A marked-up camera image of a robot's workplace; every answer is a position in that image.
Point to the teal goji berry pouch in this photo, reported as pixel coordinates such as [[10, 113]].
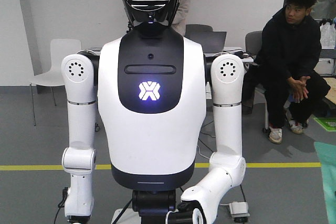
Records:
[[326, 155]]

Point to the white robot arm image right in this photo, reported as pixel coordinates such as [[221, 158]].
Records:
[[199, 204]]

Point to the white plastic chair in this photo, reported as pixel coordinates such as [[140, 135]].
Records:
[[59, 48]]

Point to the seated man in black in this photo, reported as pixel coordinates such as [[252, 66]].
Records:
[[284, 66]]

